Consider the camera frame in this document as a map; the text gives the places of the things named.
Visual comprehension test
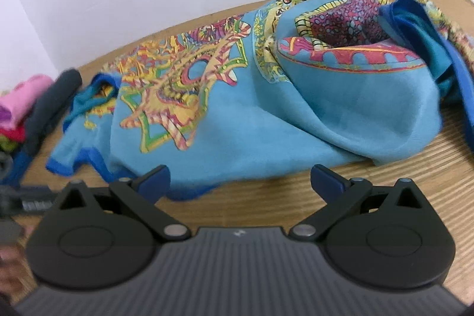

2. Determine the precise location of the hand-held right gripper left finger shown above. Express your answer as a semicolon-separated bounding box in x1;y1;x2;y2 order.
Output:
55;164;191;243

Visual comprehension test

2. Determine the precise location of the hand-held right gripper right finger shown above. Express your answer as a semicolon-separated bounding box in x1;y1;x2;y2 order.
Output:
289;164;423;241

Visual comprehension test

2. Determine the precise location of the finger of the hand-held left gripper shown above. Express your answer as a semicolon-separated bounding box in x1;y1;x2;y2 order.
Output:
17;184;63;214

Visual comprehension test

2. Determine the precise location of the blue patterned scarf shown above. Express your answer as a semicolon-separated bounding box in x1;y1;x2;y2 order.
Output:
45;0;474;200

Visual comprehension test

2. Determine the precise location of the person's left hand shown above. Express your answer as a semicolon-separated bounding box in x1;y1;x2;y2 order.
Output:
0;228;36;298

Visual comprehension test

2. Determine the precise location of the blue cloth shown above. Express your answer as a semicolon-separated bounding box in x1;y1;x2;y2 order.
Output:
0;144;37;188

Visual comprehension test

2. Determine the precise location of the light grey cloth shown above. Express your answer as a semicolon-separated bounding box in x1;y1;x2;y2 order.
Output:
0;152;14;177

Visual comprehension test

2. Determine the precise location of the green cloth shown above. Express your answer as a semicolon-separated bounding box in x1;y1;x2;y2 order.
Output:
0;136;19;153

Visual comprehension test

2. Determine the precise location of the red folded cloth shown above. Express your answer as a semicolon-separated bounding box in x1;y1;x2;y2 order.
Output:
0;124;27;143

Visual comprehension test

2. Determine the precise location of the dark grey folded cloth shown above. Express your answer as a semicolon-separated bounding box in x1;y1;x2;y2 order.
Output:
23;69;83;154

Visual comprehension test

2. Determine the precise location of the pink folded cloth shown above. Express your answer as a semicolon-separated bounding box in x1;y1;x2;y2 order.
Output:
0;75;56;129

